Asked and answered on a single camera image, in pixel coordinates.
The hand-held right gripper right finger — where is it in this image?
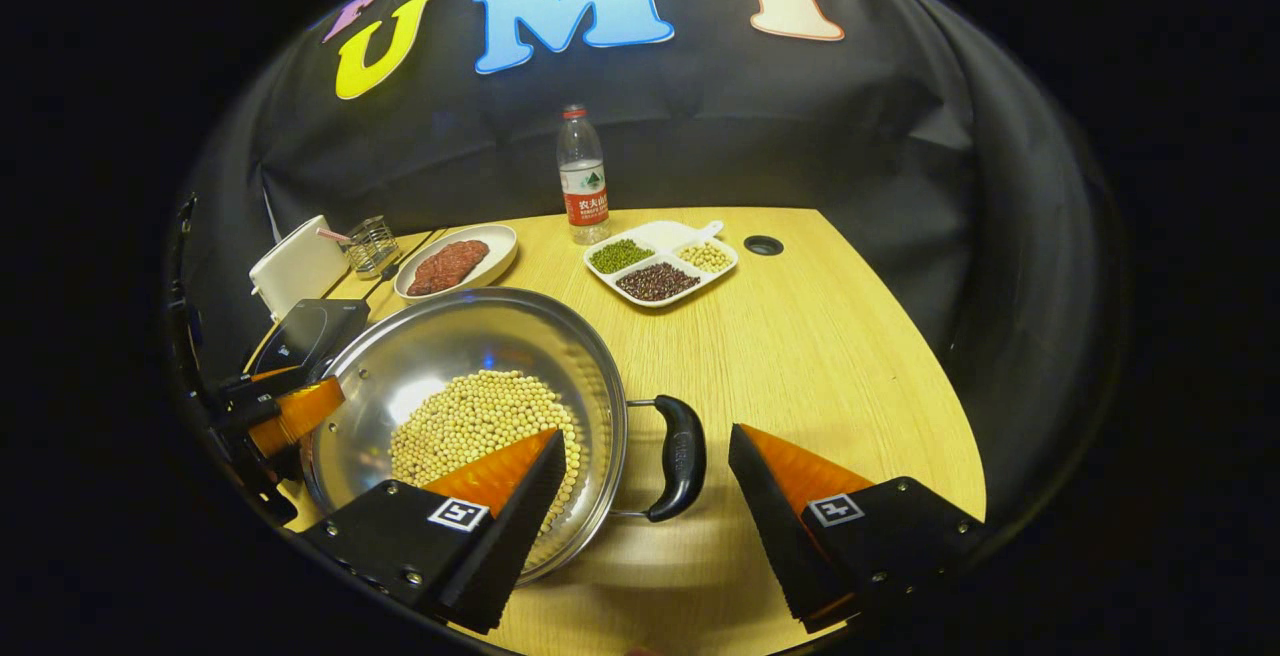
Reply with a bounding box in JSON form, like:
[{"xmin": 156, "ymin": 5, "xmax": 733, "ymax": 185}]
[{"xmin": 728, "ymin": 423, "xmax": 986, "ymax": 634}]

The white divided dish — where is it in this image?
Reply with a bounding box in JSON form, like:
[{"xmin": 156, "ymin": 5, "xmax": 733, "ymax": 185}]
[{"xmin": 583, "ymin": 220, "xmax": 739, "ymax": 309}]

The wire mesh basket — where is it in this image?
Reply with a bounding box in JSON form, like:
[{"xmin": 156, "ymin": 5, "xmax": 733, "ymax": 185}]
[{"xmin": 345, "ymin": 215, "xmax": 401, "ymax": 280}]

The heap of green mung beans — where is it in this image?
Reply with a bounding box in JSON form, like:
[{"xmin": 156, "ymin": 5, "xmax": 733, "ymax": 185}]
[{"xmin": 588, "ymin": 239, "xmax": 656, "ymax": 274}]

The black induction cooktop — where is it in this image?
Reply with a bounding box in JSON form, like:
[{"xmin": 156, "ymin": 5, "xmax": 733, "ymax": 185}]
[{"xmin": 250, "ymin": 298, "xmax": 371, "ymax": 379}]

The black power cable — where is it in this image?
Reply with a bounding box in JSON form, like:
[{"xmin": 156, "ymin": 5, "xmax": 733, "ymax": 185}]
[{"xmin": 350, "ymin": 228, "xmax": 446, "ymax": 299}]

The steel pot with black handles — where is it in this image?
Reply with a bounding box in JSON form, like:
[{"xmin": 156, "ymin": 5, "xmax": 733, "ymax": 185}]
[{"xmin": 300, "ymin": 286, "xmax": 708, "ymax": 585}]

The heap of soybeans in pot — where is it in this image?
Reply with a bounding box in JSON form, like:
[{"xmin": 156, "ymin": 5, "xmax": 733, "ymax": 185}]
[{"xmin": 388, "ymin": 369, "xmax": 586, "ymax": 537}]

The heap of dark red beans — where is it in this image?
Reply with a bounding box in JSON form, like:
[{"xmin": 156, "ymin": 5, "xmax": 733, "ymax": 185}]
[{"xmin": 615, "ymin": 262, "xmax": 701, "ymax": 302}]

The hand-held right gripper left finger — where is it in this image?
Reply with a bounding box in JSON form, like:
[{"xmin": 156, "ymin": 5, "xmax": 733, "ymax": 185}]
[{"xmin": 300, "ymin": 426, "xmax": 568, "ymax": 635}]

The clear plastic water bottle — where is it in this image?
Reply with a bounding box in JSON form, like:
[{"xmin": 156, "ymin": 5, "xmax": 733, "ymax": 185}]
[{"xmin": 556, "ymin": 104, "xmax": 611, "ymax": 245}]

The small heap of pale soybeans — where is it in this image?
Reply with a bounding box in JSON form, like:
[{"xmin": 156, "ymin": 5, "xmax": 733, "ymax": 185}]
[{"xmin": 676, "ymin": 242, "xmax": 733, "ymax": 273}]

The white toaster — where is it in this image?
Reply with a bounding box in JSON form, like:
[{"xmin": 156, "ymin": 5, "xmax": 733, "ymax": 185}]
[{"xmin": 248, "ymin": 215, "xmax": 351, "ymax": 322}]

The round white plate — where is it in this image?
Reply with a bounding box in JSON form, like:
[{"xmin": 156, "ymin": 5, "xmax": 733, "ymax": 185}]
[{"xmin": 393, "ymin": 224, "xmax": 519, "ymax": 305}]

